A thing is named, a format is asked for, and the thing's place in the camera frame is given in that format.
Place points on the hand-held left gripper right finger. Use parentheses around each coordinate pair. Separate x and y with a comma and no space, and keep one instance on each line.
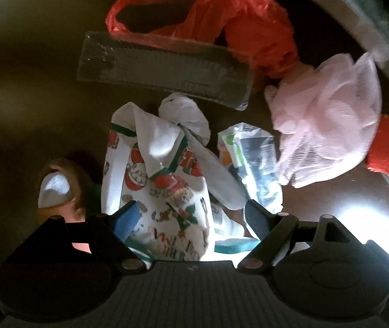
(256,222)

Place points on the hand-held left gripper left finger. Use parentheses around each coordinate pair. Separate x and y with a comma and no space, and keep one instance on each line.
(128,220)

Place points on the white cartoon-print bag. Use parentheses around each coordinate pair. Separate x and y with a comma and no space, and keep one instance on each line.
(167,184)

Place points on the clear plastic tray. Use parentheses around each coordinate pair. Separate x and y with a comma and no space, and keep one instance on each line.
(163,65)

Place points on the red plastic bag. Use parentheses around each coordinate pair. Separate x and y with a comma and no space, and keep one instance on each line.
(249,13)

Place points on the brown paper cup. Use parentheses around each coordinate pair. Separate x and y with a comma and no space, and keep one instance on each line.
(75,184)

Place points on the clear printed plastic wrapper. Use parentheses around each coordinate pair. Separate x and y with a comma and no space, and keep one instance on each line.
(256,157)

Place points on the pink mesh bath pouf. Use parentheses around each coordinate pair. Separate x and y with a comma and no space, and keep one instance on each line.
(327,116)

